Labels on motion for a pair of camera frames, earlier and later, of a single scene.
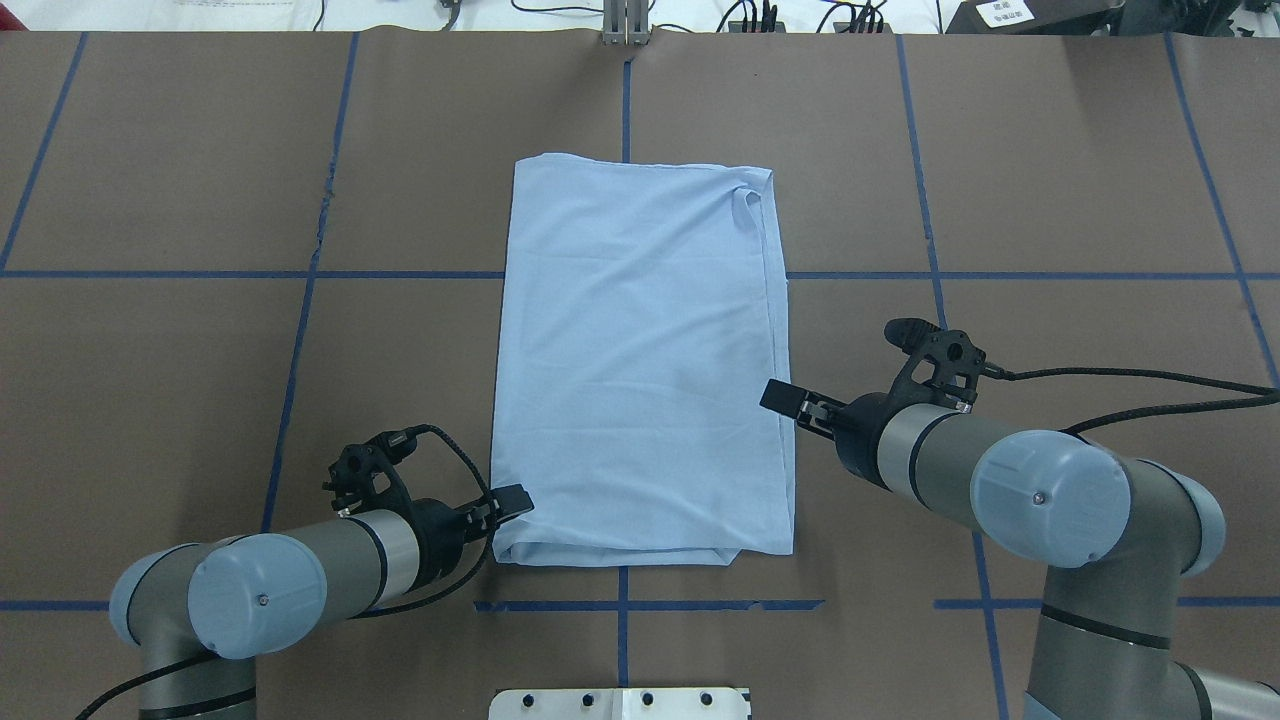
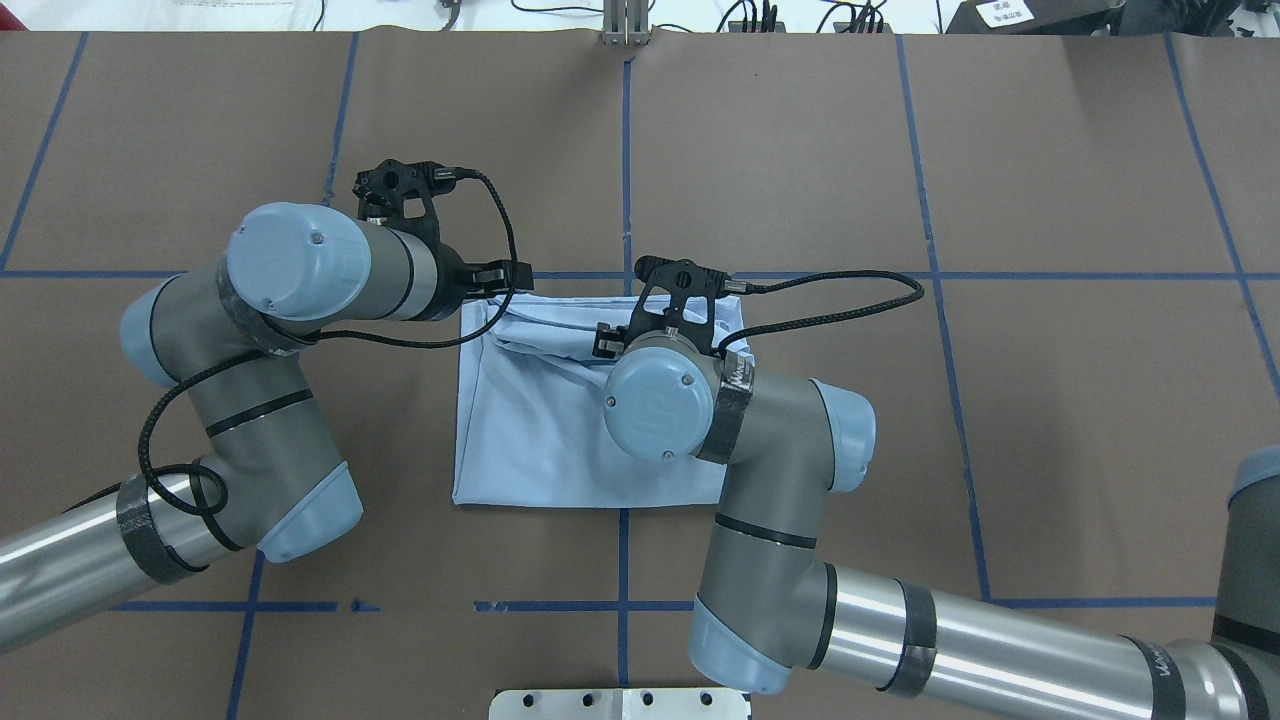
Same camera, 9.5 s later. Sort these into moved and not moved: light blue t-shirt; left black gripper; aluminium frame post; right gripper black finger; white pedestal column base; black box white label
Moved: light blue t-shirt; left black gripper; right gripper black finger
Not moved: black box white label; white pedestal column base; aluminium frame post
